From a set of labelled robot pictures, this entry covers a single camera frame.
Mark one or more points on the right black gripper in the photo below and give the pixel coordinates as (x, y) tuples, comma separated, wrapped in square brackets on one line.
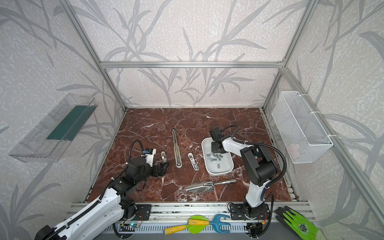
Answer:
[(217, 144)]

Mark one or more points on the small beige staple remover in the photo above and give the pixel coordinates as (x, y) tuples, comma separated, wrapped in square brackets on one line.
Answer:
[(164, 158)]

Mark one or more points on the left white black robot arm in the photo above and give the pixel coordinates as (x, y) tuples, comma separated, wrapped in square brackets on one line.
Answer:
[(113, 204)]

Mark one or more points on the right electronics board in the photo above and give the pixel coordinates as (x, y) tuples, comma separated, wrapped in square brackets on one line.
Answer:
[(255, 230)]

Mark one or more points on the left electronics board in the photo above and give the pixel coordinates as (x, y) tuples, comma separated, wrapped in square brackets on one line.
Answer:
[(130, 227)]

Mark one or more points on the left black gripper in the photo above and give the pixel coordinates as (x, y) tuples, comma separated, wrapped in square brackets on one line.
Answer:
[(157, 169)]

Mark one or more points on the electronics board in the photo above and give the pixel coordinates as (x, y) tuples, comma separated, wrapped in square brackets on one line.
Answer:
[(255, 230), (130, 227)]

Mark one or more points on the yellow green toy tool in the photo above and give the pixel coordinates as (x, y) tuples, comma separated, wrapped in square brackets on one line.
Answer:
[(195, 225)]

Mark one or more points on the white wire mesh basket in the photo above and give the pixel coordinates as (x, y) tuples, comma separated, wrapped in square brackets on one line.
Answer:
[(298, 124)]

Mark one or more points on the small white mini stapler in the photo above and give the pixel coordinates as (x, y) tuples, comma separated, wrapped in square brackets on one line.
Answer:
[(193, 162)]

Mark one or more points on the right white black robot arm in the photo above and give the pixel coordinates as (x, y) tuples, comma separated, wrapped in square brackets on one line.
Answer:
[(260, 166)]

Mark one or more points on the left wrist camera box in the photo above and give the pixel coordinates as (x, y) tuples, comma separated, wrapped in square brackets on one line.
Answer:
[(149, 154)]

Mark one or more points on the pink item in basket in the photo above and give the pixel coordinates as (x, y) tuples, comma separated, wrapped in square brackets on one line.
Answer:
[(294, 151)]

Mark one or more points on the silver metal garden trowel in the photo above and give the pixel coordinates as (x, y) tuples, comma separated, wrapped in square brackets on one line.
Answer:
[(208, 186)]

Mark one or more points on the clear acrylic wall shelf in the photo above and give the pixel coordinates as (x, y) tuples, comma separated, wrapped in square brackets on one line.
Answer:
[(47, 142)]

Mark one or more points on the white rectangular staple tray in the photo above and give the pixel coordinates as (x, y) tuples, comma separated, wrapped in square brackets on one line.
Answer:
[(216, 164)]

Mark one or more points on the blue plastic toy wrench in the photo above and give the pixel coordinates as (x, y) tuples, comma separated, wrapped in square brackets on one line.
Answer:
[(218, 224)]

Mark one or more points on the green black work glove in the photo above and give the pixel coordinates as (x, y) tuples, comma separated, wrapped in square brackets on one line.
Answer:
[(298, 224)]

